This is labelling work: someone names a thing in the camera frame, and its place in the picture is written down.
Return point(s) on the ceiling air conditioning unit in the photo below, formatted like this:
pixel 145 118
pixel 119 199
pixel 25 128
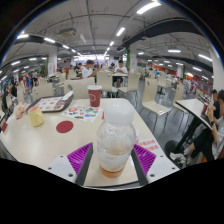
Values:
pixel 67 32

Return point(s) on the red paper cup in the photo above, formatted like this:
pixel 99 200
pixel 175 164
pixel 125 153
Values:
pixel 94 96

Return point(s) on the dark brown food tray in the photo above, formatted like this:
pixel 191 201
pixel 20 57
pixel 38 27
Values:
pixel 68 104

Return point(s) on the yellow mug with pink inside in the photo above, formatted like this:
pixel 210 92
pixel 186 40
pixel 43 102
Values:
pixel 35 116

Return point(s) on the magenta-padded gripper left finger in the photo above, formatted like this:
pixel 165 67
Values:
pixel 80 159

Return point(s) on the small red sachet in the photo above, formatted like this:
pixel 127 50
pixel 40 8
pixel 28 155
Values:
pixel 103 115

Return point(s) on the clear bottle with white cap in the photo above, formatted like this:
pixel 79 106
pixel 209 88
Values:
pixel 115 140

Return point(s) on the clear plastic food bag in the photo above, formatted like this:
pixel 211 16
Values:
pixel 20 110

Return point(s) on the colourful sticker sheet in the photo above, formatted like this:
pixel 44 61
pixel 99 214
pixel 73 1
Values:
pixel 80 113

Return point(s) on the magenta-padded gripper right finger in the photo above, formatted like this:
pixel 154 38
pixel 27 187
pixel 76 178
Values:
pixel 146 159

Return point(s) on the beige chair with round hole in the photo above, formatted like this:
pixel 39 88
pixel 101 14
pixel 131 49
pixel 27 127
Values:
pixel 80 88

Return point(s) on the white neighbouring table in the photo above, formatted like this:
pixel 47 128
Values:
pixel 195 108

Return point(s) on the printed paper tray liner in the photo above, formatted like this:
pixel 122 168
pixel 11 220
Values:
pixel 48 104

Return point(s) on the ceiling lights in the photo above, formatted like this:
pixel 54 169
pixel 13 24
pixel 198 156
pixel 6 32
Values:
pixel 148 6

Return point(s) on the flat round red coaster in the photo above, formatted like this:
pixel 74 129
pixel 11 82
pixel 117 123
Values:
pixel 64 127

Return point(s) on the white paper napkin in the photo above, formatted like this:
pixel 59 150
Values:
pixel 67 95

